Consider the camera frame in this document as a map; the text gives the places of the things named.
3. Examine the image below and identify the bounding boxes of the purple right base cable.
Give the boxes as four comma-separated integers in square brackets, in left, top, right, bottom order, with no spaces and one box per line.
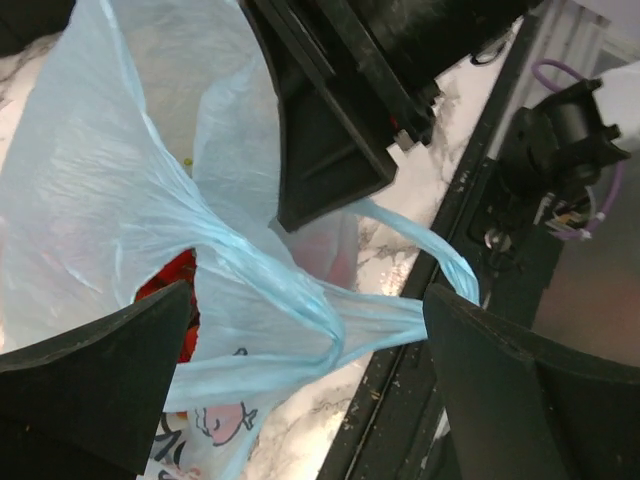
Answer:
[532,58,626,241]

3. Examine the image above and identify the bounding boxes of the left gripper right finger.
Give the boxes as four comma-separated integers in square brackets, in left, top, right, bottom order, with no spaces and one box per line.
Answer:
[423,285,639,479]

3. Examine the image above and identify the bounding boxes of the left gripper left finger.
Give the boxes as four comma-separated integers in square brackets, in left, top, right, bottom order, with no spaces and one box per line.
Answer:
[1,297,184,479]

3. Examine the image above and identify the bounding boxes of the aluminium frame profile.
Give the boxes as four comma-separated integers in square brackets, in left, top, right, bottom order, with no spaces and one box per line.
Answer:
[487,0,614,161]

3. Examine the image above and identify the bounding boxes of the red fake strawberry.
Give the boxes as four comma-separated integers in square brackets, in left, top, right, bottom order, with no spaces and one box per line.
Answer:
[134,249,200,364]

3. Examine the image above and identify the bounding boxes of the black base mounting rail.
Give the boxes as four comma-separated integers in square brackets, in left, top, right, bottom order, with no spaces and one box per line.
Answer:
[319,8,567,479]

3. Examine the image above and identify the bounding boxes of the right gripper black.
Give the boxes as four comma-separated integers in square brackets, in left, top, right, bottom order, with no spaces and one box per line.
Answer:
[241,0,530,232]

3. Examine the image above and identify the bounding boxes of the light blue plastic bag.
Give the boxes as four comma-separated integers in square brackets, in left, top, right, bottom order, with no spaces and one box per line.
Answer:
[0,0,481,480]

